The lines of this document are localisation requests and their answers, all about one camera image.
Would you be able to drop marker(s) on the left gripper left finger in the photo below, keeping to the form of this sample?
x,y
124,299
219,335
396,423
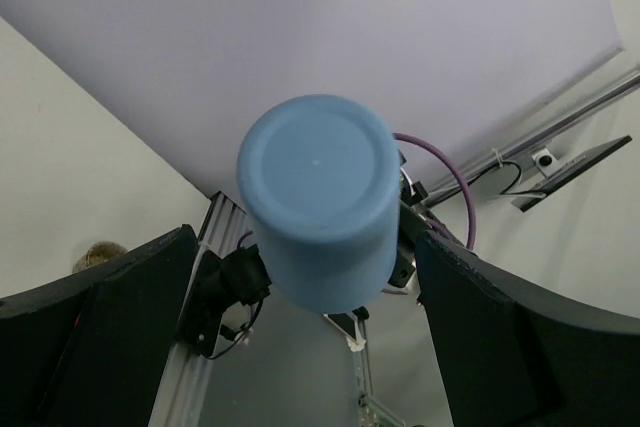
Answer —
x,y
89,349

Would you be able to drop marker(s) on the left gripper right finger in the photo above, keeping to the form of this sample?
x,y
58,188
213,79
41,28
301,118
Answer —
x,y
512,353

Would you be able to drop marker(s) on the blue plastic cup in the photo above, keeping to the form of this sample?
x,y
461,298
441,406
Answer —
x,y
319,176

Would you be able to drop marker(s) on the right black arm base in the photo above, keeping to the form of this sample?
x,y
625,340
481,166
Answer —
x,y
220,283

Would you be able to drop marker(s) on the small speckled stone cup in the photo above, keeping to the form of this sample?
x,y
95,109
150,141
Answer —
x,y
98,253

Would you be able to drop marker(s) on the aluminium mounting rail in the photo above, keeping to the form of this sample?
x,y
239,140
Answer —
x,y
181,392

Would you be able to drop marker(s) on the overhead camera on bar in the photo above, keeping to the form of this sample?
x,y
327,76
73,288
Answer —
x,y
543,158

